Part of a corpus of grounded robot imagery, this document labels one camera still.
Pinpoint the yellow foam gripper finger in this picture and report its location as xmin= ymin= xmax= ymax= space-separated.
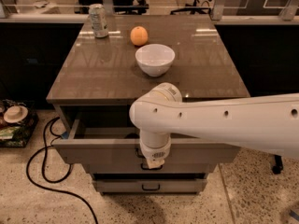
xmin=147 ymin=159 xmax=164 ymax=169

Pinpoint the grey top drawer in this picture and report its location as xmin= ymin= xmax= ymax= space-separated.
xmin=53 ymin=119 xmax=239 ymax=177

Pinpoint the grey drawer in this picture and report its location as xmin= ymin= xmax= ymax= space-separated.
xmin=88 ymin=162 xmax=216 ymax=174
xmin=93 ymin=179 xmax=207 ymax=194
xmin=53 ymin=119 xmax=239 ymax=177

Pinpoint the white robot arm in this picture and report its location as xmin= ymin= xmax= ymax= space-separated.
xmin=129 ymin=83 xmax=299 ymax=169

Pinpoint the grey bottom drawer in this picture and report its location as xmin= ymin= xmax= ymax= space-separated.
xmin=93 ymin=179 xmax=207 ymax=194

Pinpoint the grey middle drawer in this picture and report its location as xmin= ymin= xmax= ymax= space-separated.
xmin=88 ymin=162 xmax=216 ymax=174

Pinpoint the grey drawer cabinet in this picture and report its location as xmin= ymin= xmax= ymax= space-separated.
xmin=47 ymin=15 xmax=249 ymax=194

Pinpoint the white ceramic bowl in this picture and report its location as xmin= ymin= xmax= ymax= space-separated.
xmin=135 ymin=44 xmax=176 ymax=77

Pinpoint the orange fruit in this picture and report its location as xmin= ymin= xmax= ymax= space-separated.
xmin=130 ymin=26 xmax=149 ymax=46

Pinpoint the dark box of clutter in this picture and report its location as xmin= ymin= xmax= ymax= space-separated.
xmin=0 ymin=99 xmax=38 ymax=147

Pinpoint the tan toy hat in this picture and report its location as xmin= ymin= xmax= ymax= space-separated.
xmin=4 ymin=105 xmax=28 ymax=123

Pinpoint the silver soda can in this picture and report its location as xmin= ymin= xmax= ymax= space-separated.
xmin=89 ymin=4 xmax=108 ymax=38

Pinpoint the black floor cable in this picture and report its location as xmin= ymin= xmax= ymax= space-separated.
xmin=25 ymin=117 xmax=99 ymax=224

